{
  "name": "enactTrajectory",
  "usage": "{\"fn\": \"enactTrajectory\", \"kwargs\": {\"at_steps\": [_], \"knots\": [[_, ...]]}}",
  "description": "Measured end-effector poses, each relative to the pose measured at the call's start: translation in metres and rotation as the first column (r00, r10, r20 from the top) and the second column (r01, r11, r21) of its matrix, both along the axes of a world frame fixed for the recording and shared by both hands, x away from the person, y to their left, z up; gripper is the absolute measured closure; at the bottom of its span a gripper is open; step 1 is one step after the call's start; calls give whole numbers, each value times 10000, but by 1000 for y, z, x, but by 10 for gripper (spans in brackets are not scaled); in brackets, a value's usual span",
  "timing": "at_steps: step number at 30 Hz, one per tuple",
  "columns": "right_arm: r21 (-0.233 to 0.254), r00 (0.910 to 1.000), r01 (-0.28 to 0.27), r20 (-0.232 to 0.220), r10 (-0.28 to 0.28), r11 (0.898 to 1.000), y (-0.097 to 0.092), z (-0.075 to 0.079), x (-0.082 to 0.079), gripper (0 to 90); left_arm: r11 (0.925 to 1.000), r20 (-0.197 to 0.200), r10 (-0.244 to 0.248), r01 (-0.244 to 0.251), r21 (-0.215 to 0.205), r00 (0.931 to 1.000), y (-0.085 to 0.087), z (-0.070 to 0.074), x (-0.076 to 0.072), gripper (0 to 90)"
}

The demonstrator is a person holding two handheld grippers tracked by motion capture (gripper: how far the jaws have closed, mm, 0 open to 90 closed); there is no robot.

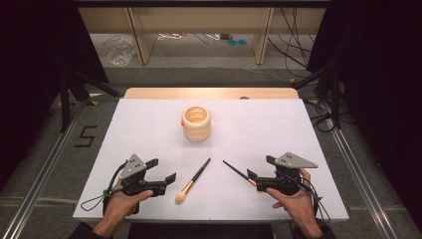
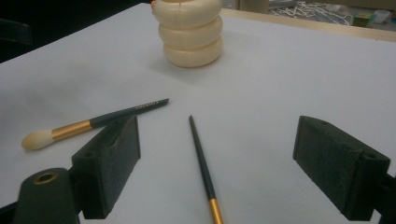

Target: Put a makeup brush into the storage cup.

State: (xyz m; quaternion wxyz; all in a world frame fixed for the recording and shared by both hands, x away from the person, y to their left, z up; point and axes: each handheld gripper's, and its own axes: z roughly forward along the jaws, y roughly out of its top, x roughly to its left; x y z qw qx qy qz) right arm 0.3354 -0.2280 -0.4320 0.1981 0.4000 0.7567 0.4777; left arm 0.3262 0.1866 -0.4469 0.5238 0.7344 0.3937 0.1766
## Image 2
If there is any small white container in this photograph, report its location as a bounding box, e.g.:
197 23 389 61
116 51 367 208
373 8 392 24

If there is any small dark-handled makeup brush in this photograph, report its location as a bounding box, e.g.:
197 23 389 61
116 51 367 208
188 115 225 224

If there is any white table mat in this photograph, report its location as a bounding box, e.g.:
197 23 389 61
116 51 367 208
0 3 396 224

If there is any white cable tangle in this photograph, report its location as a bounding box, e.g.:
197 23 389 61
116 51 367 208
270 1 353 25

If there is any wooden table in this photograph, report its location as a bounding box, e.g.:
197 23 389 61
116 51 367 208
220 8 396 43

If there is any cream ringed brush holder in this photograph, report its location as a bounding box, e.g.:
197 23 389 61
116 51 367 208
152 0 224 69

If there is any large dark-handled makeup brush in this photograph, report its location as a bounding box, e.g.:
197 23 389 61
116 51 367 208
21 98 171 151

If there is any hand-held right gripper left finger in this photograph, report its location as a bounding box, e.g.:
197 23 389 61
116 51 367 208
71 115 142 220

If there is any small green box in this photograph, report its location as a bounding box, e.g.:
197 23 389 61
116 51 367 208
352 10 375 28

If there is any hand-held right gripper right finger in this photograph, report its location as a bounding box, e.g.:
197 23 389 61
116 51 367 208
292 115 391 222

